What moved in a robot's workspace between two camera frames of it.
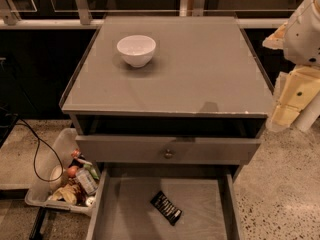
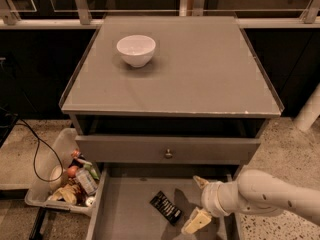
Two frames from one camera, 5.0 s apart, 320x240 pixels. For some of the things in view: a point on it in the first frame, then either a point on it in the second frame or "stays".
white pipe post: [308, 115] stays
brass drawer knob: [168, 154] stays
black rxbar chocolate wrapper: [167, 207] stays
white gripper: [302, 37] to [209, 196]
